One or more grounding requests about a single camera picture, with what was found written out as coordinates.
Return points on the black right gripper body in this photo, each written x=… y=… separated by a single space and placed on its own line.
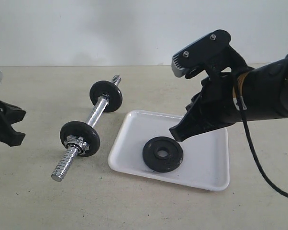
x=221 y=111

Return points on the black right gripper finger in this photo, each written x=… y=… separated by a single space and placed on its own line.
x=186 y=129
x=194 y=109

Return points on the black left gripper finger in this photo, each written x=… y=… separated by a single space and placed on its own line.
x=11 y=137
x=13 y=114

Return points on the chrome star collar nut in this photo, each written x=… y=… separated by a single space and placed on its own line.
x=77 y=142

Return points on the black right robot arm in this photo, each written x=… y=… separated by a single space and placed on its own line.
x=264 y=96

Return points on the white plastic tray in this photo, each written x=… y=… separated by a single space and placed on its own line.
x=205 y=163

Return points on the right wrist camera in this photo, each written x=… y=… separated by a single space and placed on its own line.
x=211 y=53

